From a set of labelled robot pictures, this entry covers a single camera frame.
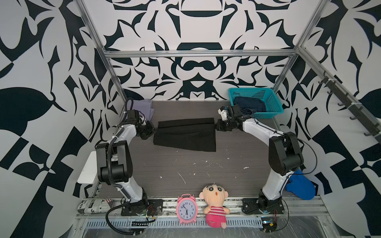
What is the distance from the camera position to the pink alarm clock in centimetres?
70

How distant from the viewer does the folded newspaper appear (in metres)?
0.72

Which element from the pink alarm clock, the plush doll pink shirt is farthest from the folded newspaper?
the plush doll pink shirt

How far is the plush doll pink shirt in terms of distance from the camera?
2.20 feet

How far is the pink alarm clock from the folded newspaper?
338 mm

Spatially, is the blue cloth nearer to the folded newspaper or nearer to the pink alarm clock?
the pink alarm clock
